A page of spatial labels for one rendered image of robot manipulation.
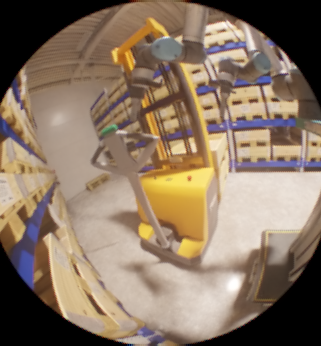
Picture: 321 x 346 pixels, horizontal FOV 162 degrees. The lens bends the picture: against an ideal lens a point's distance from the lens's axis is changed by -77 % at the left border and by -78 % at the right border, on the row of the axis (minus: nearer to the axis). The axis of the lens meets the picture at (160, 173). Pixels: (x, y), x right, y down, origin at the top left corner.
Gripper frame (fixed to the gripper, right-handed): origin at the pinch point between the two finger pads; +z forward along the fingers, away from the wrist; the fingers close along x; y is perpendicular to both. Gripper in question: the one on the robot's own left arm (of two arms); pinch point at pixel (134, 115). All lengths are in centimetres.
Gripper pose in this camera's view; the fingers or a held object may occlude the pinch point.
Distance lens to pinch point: 54.7
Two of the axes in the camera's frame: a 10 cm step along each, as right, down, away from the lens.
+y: -9.8, -1.4, -1.6
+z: -2.1, 7.9, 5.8
